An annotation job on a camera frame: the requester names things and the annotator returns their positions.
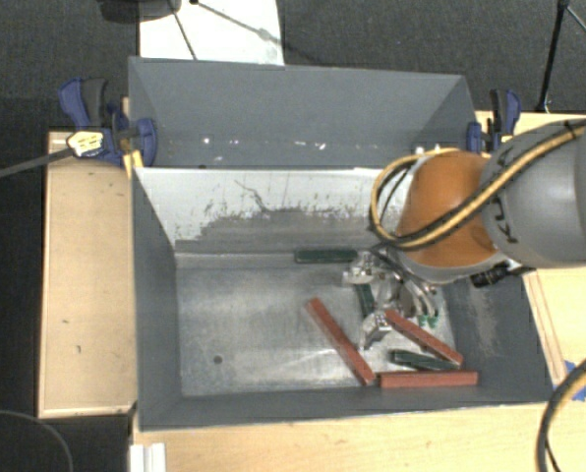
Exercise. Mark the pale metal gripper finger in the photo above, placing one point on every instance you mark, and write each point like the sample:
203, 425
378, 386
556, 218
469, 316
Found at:
358, 273
374, 327

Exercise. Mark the red-brown flat block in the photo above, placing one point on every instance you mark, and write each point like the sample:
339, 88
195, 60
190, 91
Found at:
428, 379
423, 337
341, 342

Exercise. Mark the dark green flat block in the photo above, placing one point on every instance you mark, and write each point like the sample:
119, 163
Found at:
423, 360
325, 255

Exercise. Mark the grey metal bin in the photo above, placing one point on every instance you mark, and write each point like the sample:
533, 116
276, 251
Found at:
253, 312

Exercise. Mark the pale wood board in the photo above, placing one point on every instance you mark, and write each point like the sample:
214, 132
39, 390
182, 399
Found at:
89, 283

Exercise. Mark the black cylinder on white bracket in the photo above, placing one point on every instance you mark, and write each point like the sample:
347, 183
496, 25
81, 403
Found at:
489, 277

